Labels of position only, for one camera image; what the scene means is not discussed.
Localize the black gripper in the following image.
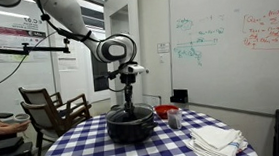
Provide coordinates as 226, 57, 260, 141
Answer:
119, 71, 141, 119

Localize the black cooking pot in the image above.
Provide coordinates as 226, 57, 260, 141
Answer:
104, 101, 160, 146

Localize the red bowl with beans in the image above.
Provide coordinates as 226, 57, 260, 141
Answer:
154, 103, 181, 121

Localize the black box on ledge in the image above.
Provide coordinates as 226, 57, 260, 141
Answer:
168, 87, 190, 106

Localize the wooden armchair grey cushion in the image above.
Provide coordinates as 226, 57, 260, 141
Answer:
20, 92, 97, 156
18, 83, 66, 112

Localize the white folded towel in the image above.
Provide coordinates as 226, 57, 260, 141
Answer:
185, 122, 250, 156

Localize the small clear drinking cup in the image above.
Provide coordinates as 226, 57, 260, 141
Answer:
13, 112, 33, 124

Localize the small white wall sign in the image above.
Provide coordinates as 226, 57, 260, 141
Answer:
156, 42, 172, 56

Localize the wall whiteboard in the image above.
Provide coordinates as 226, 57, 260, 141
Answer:
165, 0, 279, 123

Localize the black camera boom rod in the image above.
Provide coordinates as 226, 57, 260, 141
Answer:
0, 37, 71, 60

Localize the thin black hanging cable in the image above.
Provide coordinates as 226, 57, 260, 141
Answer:
0, 29, 63, 94

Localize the wall poster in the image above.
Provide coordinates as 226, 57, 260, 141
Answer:
0, 16, 51, 65

